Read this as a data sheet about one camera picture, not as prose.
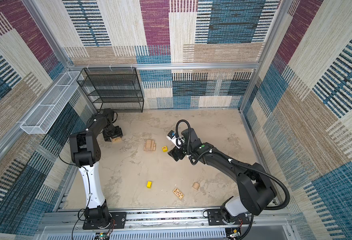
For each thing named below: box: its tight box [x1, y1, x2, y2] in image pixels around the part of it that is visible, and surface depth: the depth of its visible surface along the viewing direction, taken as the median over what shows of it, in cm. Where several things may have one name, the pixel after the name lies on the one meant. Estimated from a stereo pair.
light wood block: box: [145, 139, 152, 151], surface depth 97 cm
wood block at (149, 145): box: [143, 139, 157, 152], surface depth 98 cm
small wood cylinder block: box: [192, 182, 200, 190], surface depth 85 cm
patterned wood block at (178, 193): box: [173, 187, 184, 200], surface depth 82 cm
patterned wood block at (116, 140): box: [111, 137, 122, 143], surface depth 104 cm
